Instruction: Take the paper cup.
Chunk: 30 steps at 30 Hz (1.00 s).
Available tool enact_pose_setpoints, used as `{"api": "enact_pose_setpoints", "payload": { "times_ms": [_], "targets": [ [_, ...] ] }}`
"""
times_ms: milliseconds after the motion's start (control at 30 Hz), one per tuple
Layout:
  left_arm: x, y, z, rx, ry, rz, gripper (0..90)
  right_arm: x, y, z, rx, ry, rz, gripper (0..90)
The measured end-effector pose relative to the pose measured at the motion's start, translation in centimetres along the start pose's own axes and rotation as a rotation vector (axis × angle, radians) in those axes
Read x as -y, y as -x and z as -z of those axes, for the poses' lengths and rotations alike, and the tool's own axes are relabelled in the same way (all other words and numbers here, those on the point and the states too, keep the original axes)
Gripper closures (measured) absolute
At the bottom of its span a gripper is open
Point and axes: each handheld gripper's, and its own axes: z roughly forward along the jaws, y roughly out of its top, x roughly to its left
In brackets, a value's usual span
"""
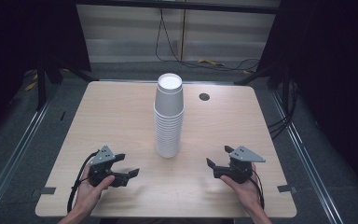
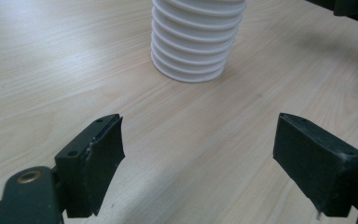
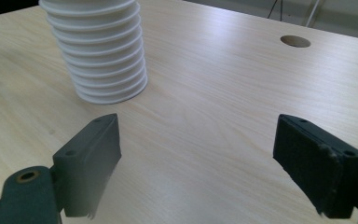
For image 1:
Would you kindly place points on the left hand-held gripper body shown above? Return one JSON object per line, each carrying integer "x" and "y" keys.
{"x": 101, "y": 160}

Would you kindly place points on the grey tape strip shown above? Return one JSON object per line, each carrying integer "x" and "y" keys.
{"x": 286, "y": 188}
{"x": 48, "y": 190}

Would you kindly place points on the yellow floor tape scrap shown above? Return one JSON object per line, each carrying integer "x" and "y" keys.
{"x": 30, "y": 86}
{"x": 211, "y": 62}

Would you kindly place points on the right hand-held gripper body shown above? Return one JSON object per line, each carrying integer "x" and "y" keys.
{"x": 244, "y": 155}

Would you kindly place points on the black metal stand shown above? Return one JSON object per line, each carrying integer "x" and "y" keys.
{"x": 261, "y": 74}
{"x": 41, "y": 90}

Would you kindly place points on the metal floor rail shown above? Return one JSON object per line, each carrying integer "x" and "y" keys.
{"x": 304, "y": 149}
{"x": 15, "y": 149}

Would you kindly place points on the stack of white cups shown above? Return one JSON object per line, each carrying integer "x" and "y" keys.
{"x": 168, "y": 124}

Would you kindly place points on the black overhead beam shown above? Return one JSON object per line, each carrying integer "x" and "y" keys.
{"x": 180, "y": 6}

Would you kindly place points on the person's right hand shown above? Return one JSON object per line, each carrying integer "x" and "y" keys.
{"x": 248, "y": 193}

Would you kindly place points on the round dark table grommet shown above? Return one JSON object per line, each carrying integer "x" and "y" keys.
{"x": 204, "y": 96}

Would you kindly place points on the black curtain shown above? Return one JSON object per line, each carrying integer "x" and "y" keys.
{"x": 332, "y": 62}
{"x": 18, "y": 37}

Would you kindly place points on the person's left hand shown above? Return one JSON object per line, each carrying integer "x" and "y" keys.
{"x": 88, "y": 196}

